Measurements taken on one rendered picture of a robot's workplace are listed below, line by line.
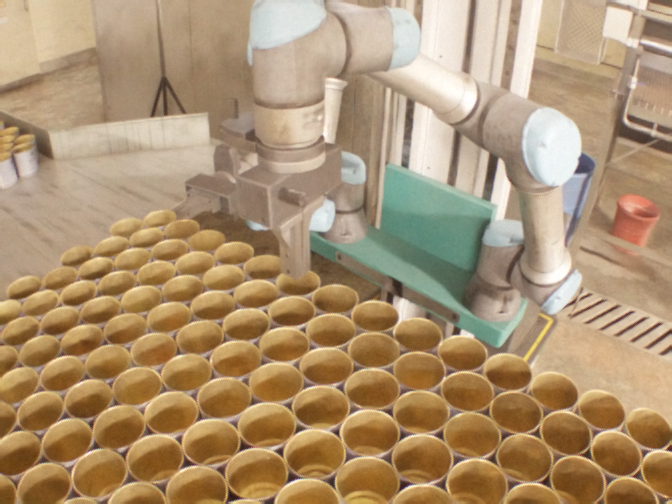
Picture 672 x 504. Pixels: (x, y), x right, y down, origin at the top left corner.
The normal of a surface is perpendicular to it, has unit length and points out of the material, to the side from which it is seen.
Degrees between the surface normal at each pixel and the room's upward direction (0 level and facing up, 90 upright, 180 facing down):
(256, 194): 90
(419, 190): 90
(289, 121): 89
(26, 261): 0
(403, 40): 80
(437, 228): 90
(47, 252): 0
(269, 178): 2
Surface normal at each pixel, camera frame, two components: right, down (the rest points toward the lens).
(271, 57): -0.35, 0.52
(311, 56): 0.54, 0.48
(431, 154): -0.65, 0.42
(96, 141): 0.18, 0.57
